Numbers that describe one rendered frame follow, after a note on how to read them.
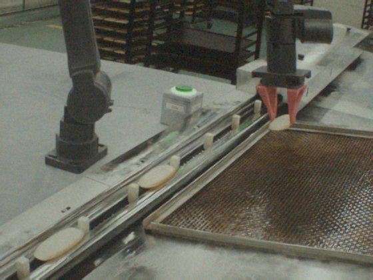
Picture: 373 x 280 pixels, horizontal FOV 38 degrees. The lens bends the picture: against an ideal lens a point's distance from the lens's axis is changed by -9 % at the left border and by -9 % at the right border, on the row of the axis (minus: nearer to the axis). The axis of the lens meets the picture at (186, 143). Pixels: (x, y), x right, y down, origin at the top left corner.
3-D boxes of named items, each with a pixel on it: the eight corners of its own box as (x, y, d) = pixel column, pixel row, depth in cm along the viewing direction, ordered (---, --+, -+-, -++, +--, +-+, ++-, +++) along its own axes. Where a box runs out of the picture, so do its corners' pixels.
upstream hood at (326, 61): (334, 37, 254) (336, 20, 251) (370, 46, 247) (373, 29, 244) (233, 95, 149) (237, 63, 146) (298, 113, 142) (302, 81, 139)
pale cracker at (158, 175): (162, 165, 105) (162, 159, 105) (180, 171, 104) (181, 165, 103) (132, 185, 97) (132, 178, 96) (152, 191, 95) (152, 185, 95)
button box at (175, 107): (172, 127, 140) (177, 83, 136) (202, 136, 137) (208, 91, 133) (156, 137, 133) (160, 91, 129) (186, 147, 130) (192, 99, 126)
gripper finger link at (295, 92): (274, 115, 112) (273, 69, 109) (308, 119, 109) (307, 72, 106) (262, 125, 107) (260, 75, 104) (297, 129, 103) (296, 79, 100)
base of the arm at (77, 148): (73, 143, 117) (42, 163, 107) (74, 106, 114) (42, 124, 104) (108, 153, 115) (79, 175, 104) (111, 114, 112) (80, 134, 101)
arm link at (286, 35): (262, 10, 104) (267, 13, 98) (297, 10, 104) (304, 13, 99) (263, 45, 106) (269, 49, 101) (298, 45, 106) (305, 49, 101)
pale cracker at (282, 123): (282, 117, 113) (282, 111, 113) (299, 119, 111) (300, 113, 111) (264, 130, 105) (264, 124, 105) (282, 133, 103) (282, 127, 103)
